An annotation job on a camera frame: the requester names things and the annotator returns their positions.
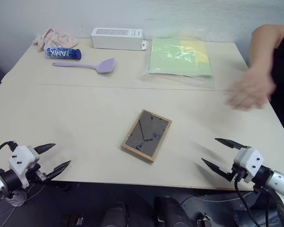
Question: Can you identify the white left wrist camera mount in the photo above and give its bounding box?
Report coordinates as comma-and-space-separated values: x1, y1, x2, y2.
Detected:
8, 145, 41, 189

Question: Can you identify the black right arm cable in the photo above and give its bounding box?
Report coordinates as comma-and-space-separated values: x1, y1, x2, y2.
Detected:
233, 174, 255, 227

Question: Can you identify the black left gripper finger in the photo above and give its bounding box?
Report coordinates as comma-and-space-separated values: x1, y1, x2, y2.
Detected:
46, 160, 72, 182
34, 143, 56, 155

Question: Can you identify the blue printed can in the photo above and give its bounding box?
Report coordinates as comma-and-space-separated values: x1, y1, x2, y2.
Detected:
43, 45, 82, 61

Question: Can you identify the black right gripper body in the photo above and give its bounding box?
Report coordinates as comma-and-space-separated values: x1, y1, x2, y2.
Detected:
228, 165, 249, 183

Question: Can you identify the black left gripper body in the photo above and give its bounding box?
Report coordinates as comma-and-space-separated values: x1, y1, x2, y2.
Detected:
26, 163, 51, 183

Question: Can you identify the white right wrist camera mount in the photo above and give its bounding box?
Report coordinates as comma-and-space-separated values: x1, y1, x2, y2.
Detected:
232, 146, 264, 184

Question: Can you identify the person's bare hand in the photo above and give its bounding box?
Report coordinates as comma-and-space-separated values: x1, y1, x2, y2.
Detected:
224, 68, 277, 111

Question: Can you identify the purple silicone spatula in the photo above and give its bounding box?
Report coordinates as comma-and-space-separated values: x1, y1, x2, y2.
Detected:
52, 57, 116, 75

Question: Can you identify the white cardboard box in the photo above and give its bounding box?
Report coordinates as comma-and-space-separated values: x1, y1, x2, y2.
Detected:
89, 26, 148, 51

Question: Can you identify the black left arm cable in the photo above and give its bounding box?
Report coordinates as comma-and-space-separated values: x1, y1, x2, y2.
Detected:
0, 140, 17, 166

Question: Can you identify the dark rounded shape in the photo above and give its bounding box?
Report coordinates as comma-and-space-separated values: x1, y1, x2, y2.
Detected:
101, 201, 129, 227

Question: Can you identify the pink crumpled cloth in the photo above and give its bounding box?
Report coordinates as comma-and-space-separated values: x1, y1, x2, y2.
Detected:
32, 27, 79, 53

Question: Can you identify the plastic bag of green sheets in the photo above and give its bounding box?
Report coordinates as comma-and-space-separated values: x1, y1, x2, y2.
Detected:
141, 29, 215, 88

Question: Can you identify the wooden picture frame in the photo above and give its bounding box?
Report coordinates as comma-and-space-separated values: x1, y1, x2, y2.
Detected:
120, 109, 173, 164

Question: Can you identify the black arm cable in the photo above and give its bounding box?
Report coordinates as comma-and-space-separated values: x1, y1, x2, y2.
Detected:
0, 140, 17, 166
233, 174, 255, 227

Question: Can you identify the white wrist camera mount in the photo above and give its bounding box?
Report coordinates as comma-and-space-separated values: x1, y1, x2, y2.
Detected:
232, 146, 264, 184
8, 145, 41, 189

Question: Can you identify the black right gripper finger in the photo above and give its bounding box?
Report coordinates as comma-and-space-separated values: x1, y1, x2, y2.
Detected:
201, 157, 233, 182
214, 138, 252, 150

